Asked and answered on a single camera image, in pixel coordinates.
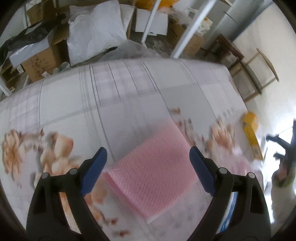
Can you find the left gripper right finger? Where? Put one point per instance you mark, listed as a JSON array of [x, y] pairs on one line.
[[238, 209]]

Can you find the white orange medicine box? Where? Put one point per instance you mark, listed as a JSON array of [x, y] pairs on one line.
[[253, 132]]

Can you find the pink foam pad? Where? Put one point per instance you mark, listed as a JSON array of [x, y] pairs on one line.
[[152, 177]]

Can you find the person's right hand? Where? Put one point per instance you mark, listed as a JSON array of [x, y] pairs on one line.
[[285, 175]]

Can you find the floral tablecloth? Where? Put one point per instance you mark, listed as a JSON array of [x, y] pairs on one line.
[[118, 105]]

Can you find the wooden chair dark seat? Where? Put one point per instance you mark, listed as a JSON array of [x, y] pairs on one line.
[[254, 69]]

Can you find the dark wooden stool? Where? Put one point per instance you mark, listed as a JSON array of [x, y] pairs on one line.
[[227, 47]]

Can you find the silver refrigerator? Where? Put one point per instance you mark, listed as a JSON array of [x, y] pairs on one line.
[[235, 20]]

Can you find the white sack under table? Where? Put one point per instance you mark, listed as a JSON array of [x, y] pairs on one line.
[[95, 31]]

